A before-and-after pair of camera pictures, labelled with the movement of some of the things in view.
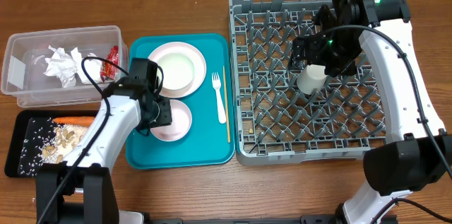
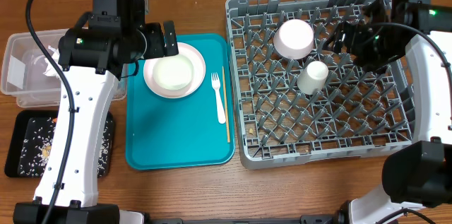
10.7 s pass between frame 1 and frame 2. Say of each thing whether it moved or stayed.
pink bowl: moved
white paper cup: stayed
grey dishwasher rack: stayed
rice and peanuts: stayed
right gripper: moved
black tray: stayed
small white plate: stayed
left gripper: moved
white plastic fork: stayed
